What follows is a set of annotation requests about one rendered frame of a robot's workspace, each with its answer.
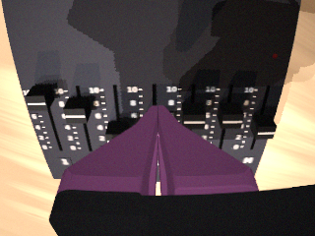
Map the black lighting desk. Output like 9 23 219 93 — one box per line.
1 0 301 179

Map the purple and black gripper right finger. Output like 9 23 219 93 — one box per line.
157 105 259 196

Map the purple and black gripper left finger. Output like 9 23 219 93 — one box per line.
56 105 158 196

